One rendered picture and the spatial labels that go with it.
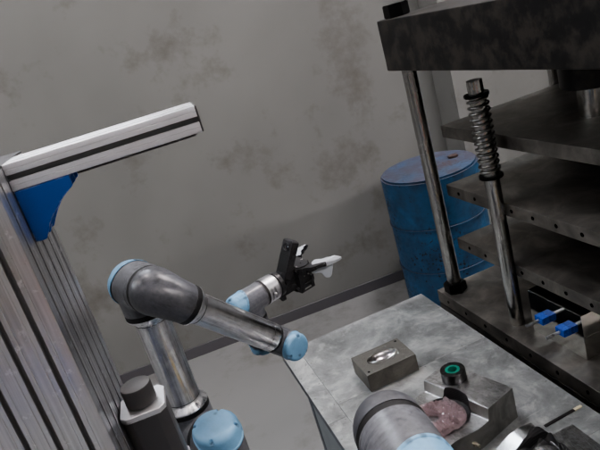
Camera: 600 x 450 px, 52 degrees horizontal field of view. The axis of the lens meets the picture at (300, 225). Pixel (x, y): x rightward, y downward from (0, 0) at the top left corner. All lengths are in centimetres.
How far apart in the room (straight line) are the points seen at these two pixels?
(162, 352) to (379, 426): 77
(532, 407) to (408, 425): 125
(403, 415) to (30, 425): 59
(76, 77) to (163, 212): 104
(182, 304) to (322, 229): 320
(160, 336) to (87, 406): 48
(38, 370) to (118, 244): 333
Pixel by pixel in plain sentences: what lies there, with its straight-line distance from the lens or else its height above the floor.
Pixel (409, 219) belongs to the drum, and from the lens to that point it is 396.
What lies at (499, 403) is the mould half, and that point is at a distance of 199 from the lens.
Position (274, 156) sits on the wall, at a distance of 432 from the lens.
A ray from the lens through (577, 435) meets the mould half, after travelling 193.
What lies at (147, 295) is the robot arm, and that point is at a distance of 140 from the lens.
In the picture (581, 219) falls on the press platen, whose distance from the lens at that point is 211.
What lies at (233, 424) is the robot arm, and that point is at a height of 126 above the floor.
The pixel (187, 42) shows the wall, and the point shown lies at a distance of 420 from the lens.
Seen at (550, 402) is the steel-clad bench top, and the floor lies 80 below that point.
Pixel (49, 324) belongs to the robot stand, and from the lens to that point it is 104.
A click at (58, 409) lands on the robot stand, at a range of 110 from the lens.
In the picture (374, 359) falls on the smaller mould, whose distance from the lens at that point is 237.
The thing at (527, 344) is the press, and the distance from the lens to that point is 243.
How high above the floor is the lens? 212
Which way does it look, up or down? 18 degrees down
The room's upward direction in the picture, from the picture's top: 16 degrees counter-clockwise
